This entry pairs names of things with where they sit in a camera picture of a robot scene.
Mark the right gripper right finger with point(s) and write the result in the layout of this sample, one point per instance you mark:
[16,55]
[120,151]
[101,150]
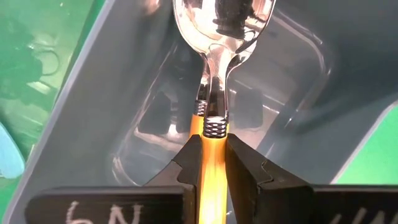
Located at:
[295,205]

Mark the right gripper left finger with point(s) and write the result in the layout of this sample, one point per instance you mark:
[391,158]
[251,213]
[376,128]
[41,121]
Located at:
[124,205]

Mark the green table mat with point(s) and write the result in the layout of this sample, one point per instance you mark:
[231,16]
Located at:
[373,149]

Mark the blue-grey plastic bin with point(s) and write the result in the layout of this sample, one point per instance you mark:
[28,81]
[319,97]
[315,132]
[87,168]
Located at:
[109,93]

